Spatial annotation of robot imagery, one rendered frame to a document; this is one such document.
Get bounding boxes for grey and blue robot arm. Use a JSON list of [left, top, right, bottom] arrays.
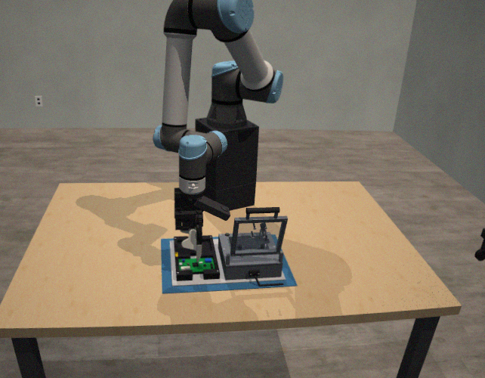
[[153, 0, 283, 194]]

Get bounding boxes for green circuit board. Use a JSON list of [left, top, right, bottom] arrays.
[[179, 258, 215, 272]]

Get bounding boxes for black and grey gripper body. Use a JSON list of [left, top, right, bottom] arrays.
[[175, 187, 205, 231]]

